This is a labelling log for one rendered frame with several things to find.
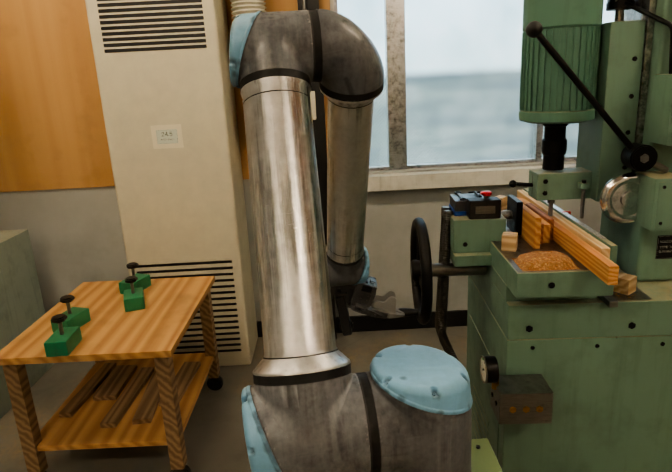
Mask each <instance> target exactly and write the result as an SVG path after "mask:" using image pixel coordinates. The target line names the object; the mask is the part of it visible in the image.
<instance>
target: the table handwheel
mask: <svg viewBox="0 0 672 472"><path fill-rule="evenodd" d="M410 272H411V283H412V294H413V303H414V309H418V315H416V318H417V320H418V322H419V323H420V324H422V325H425V324H427V323H428V322H429V321H430V318H431V313H432V302H433V277H438V276H467V275H486V274H487V266H466V267H455V266H454V264H453V263H450V264H449V265H444V264H442V263H432V259H431V249H430V241H429V235H428V230H427V226H426V223H425V221H424V220H423V219H422V218H420V217H417V218H415V219H414V220H413V222H412V227H411V236H410Z"/></svg>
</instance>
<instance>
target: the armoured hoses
mask: <svg viewBox="0 0 672 472"><path fill-rule="evenodd" d="M452 215H454V214H453V211H452V210H451V207H448V206H443V207H441V217H442V218H441V225H440V226H441V230H440V231H441V232H440V233H441V234H440V241H439V242H440V246H439V247H440V248H439V249H440V250H439V259H438V260H439V261H438V262H439V263H442V264H444V265H449V264H450V248H451V247H450V217H451V216H452ZM437 278H438V279H437V280H438V281H437V292H436V293H437V294H436V295H437V296H436V300H437V301H436V312H435V313H436V314H435V315H436V316H435V317H436V318H435V324H436V325H435V327H436V328H435V329H436V332H437V334H438V338H439V340H440V343H441V346H442V348H443V350H444V352H446V353H447V354H448V355H451V356H453V357H454V358H456V359H457V360H458V358H457V356H456V354H455V351H454V349H453V347H452V345H451V343H450V341H449V339H448V337H447V334H446V325H447V324H446V323H447V322H446V321H447V312H448V311H447V307H448V306H447V305H448V304H447V303H448V294H449V293H448V289H449V288H448V287H449V286H448V285H449V276H438V277H437ZM458 361H459V360H458Z"/></svg>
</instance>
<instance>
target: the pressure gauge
mask: <svg viewBox="0 0 672 472"><path fill-rule="evenodd" d="M482 368H484V370H485V371H483V370H482ZM480 373H481V378H482V381H483V383H485V384H486V383H492V389H494V390H496V386H499V367H498V362H497V359H496V357H495V356H494V355H492V356H483V355H482V356H481V357H480Z"/></svg>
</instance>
